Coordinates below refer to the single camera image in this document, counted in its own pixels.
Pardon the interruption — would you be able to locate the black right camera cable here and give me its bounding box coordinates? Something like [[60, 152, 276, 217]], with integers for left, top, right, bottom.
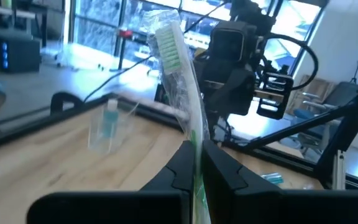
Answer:
[[258, 33, 319, 91]]

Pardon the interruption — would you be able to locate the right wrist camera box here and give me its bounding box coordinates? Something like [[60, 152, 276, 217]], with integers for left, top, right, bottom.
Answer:
[[208, 21, 259, 65]]

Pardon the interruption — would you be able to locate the small teal mouthwash bottle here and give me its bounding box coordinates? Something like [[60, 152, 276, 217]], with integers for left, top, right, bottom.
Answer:
[[260, 172, 285, 187], [103, 98, 120, 139]]

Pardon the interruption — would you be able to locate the green toothbrush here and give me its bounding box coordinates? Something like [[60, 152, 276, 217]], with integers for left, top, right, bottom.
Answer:
[[143, 9, 214, 224]]

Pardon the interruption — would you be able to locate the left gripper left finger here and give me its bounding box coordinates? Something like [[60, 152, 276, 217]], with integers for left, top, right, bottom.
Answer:
[[26, 139, 196, 224]]

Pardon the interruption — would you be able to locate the black computer tower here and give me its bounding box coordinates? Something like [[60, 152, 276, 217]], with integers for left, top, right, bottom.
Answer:
[[0, 35, 42, 74]]

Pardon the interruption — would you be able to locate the clear acrylic organizer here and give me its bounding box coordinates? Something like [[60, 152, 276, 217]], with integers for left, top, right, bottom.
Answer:
[[87, 98, 138, 156]]

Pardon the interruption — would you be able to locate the grey office chair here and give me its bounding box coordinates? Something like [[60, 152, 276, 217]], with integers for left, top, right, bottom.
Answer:
[[292, 80, 358, 150]]

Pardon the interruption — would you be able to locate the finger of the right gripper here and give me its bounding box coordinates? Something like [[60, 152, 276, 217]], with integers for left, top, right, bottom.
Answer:
[[233, 70, 256, 115], [211, 70, 234, 114]]

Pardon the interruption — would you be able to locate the black aluminium table frame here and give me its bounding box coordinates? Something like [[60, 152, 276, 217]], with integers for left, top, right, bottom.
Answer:
[[0, 58, 358, 191]]

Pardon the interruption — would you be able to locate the black table clamp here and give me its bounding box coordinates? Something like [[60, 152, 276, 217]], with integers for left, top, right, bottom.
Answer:
[[50, 91, 85, 115]]

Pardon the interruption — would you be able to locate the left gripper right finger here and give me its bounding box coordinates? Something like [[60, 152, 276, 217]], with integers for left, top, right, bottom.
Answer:
[[202, 139, 358, 224]]

